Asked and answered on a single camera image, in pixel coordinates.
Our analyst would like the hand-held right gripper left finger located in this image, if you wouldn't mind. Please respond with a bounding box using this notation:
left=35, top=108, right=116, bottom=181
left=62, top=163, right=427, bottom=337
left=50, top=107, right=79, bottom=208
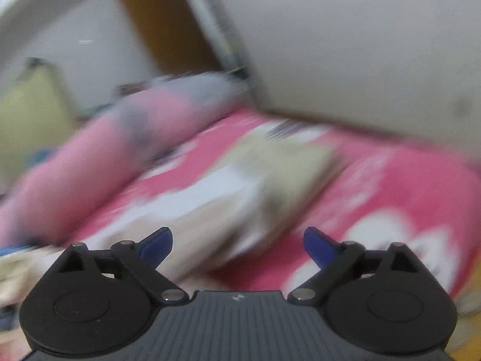
left=43, top=227, right=188, bottom=304

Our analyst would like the brown wooden door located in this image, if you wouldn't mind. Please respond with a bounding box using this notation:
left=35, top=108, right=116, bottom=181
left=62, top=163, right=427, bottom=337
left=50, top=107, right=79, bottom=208
left=116, top=0, right=222, bottom=79

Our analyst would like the pale yellow wardrobe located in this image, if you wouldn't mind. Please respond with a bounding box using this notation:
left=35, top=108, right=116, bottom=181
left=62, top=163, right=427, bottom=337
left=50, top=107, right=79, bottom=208
left=0, top=58, right=78, bottom=185

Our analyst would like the beige white checkered sweater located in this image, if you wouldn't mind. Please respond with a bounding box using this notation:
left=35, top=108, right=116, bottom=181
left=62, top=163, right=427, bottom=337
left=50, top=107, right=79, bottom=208
left=75, top=169, right=294, bottom=282

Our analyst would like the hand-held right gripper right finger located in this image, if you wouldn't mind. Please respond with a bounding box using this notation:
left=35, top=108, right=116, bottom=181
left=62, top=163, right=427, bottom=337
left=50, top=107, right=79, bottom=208
left=289, top=227, right=433, bottom=304

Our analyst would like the pink grey rolled quilt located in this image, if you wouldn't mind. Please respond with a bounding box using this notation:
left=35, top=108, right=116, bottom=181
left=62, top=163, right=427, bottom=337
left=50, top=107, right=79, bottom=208
left=0, top=73, right=249, bottom=245

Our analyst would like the folded cream garment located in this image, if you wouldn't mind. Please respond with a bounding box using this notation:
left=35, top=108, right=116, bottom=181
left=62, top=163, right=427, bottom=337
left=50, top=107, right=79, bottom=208
left=222, top=133, right=341, bottom=211

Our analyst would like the dark wooden door frame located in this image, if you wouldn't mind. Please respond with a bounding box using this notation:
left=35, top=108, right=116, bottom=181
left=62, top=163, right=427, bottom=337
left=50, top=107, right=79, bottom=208
left=178, top=0, right=250, bottom=81

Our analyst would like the pink floral bed blanket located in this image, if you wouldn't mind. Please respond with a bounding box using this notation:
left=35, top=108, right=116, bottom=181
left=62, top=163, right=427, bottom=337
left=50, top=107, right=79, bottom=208
left=49, top=107, right=481, bottom=309

